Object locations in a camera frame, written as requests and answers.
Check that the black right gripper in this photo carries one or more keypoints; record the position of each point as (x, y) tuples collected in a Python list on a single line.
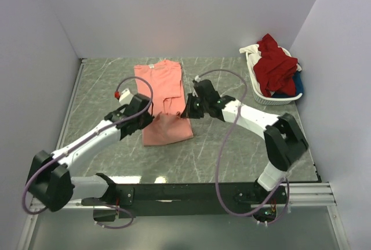
[(189, 112)]

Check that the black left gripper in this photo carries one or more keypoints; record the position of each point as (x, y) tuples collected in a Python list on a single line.
[(148, 119)]

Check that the salmon pink t-shirt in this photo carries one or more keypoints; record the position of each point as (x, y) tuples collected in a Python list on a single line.
[(165, 78)]

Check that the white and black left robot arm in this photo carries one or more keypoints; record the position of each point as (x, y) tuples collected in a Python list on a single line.
[(52, 176)]

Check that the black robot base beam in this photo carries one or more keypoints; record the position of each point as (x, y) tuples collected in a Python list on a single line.
[(166, 199)]

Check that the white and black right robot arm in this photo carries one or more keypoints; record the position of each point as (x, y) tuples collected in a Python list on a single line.
[(284, 140)]

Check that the white laundry basket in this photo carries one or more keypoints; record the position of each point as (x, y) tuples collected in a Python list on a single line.
[(261, 99)]

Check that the white t-shirt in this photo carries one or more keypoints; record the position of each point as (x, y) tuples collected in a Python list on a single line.
[(253, 56)]

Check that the red t-shirt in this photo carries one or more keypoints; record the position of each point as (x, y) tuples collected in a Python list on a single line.
[(274, 70)]

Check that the blue t-shirt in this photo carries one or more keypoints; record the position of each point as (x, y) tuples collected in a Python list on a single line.
[(297, 82)]

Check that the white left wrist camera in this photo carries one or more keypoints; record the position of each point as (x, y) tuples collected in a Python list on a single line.
[(124, 97)]

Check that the aluminium rail frame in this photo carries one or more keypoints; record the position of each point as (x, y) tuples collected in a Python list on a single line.
[(308, 224)]

